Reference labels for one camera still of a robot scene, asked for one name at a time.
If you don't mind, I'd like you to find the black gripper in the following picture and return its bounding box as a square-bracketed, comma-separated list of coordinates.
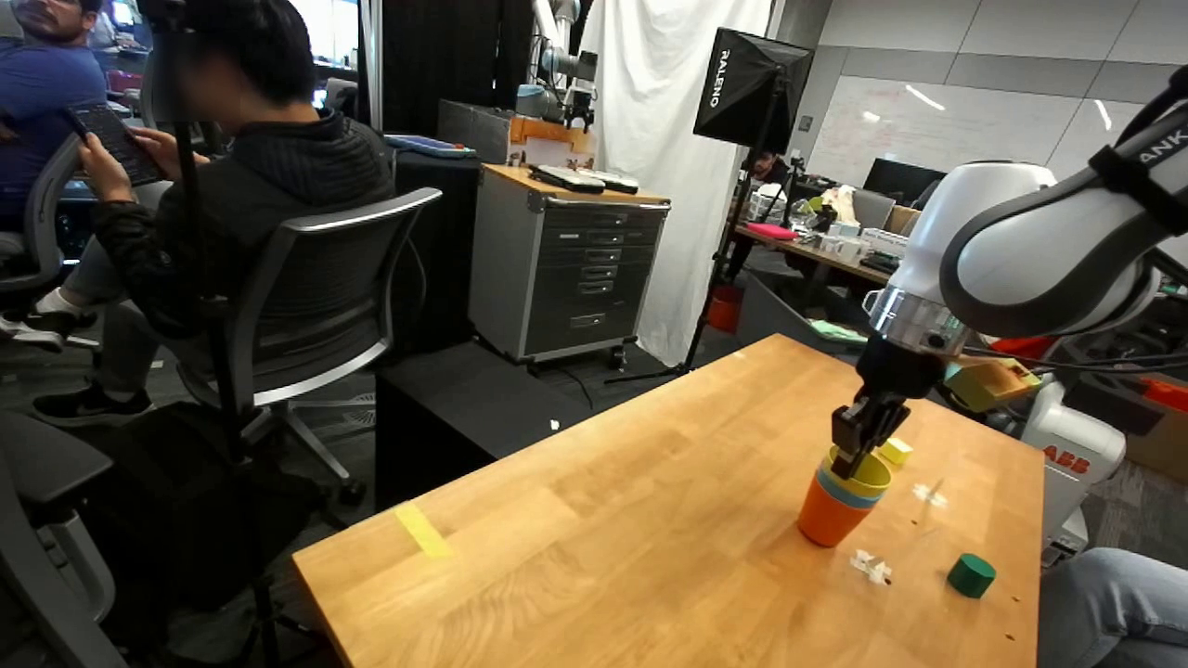
[824, 329, 957, 487]

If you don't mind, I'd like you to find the yellow plastic cup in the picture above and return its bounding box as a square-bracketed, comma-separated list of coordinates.
[819, 450, 898, 506]

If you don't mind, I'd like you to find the white ABB robot base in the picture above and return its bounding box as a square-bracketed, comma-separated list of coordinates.
[1012, 376, 1131, 548]

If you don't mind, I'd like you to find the orange plastic cup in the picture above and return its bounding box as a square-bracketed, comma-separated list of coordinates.
[794, 474, 882, 552]

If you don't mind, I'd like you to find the yellow cube block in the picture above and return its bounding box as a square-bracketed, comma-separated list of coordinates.
[871, 434, 915, 474]

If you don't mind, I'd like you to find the clear plastic jack piece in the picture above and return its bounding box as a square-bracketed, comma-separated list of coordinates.
[909, 474, 952, 522]
[845, 544, 898, 589]

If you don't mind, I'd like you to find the green cylinder block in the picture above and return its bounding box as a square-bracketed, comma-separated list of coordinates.
[942, 548, 998, 602]

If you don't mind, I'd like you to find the cluttered wooden desk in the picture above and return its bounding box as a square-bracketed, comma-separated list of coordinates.
[735, 218, 913, 293]

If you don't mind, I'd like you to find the red bucket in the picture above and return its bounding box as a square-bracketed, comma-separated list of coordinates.
[702, 278, 748, 339]

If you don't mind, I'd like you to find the black light stand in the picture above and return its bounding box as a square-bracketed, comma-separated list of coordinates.
[678, 143, 759, 376]

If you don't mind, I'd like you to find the person in blue jeans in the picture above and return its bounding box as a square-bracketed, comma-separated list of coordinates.
[1037, 544, 1188, 668]

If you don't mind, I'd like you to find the grey drawer cabinet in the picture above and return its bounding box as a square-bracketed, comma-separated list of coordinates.
[464, 158, 674, 366]

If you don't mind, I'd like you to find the black softbox light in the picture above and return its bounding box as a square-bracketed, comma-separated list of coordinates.
[690, 26, 816, 158]

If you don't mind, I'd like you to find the white curtain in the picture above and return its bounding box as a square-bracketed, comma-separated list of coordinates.
[577, 0, 777, 372]

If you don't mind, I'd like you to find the black covered table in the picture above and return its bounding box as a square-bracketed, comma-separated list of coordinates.
[371, 335, 678, 513]

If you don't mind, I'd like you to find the orange cardboard box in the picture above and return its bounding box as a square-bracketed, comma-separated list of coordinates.
[501, 111, 596, 171]

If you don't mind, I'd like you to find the grey mesh office chair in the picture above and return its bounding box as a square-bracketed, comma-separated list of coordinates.
[172, 183, 444, 490]

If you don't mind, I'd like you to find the black tripod stand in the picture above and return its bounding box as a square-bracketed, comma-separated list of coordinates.
[132, 0, 287, 668]

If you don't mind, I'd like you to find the person in black hoodie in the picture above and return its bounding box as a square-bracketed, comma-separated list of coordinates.
[28, 0, 402, 423]

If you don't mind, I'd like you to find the grey high-back office chair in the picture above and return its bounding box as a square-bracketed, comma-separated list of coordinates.
[0, 411, 123, 668]

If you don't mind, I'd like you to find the person in blue shirt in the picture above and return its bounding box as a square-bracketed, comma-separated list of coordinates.
[0, 0, 111, 236]

